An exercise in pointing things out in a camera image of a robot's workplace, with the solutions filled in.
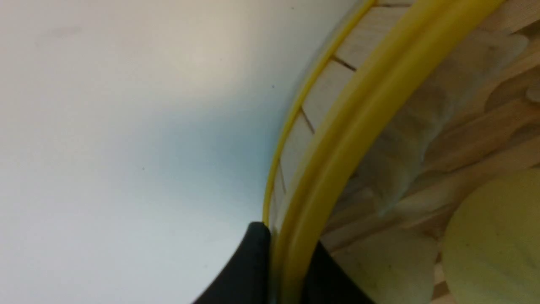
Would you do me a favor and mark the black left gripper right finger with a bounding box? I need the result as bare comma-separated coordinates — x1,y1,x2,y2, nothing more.
301,242,374,304

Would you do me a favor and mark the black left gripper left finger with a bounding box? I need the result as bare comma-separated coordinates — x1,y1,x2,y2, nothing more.
195,222,271,304

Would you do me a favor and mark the yellow rimmed bamboo steamer basket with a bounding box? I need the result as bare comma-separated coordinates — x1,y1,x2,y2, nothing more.
263,0,539,304

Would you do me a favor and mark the pale white dumpling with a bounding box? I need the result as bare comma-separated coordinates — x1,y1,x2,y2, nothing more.
356,30,529,215

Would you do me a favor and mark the round green bun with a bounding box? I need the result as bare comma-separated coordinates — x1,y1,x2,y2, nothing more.
442,168,540,304

